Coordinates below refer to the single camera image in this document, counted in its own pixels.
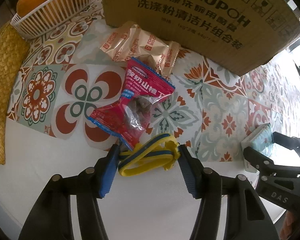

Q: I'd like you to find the woven tissue box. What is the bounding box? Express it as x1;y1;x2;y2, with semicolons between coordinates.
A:
0;22;30;165

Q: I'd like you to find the red hawthorn snack packet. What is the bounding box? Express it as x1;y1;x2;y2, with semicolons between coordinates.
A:
88;57;175;150

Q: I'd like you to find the teal tissue pack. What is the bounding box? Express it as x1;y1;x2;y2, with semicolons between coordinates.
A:
241;123;274;158

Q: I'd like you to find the person right hand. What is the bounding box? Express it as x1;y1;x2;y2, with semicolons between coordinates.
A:
279;211;300;240

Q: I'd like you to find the brown cardboard box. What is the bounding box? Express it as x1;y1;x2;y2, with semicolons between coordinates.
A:
102;0;300;76

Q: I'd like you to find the fortune biscuits gold packet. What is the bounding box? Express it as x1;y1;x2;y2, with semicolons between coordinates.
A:
100;21;180;80

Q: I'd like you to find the white fruit basket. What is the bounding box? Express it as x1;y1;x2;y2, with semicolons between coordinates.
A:
10;0;94;39

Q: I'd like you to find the yellow hair band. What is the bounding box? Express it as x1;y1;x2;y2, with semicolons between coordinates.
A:
118;133;180;177

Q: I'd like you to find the patterned table runner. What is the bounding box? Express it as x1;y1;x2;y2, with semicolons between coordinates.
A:
7;1;300;161

